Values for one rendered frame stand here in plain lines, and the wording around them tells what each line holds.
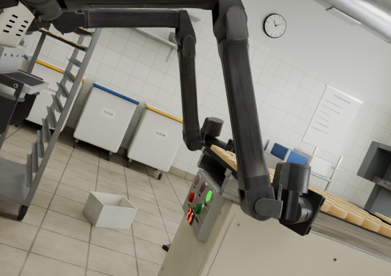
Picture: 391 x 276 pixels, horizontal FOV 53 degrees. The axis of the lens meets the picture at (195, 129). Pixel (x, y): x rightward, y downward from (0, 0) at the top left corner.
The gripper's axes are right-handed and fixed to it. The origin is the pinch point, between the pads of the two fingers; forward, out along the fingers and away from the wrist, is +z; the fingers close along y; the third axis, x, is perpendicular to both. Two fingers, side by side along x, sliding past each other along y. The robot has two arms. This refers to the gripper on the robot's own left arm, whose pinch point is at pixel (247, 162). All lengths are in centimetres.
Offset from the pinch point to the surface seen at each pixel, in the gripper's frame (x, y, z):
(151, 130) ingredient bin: -231, 38, -210
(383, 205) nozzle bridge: -53, -5, 43
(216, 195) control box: 39.0, 8.2, 10.7
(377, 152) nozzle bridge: -42, -24, 33
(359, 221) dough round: 16.2, -0.9, 42.4
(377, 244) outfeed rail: 8.0, 3.2, 48.6
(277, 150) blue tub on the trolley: -357, 1, -106
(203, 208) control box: 36.1, 13.5, 7.7
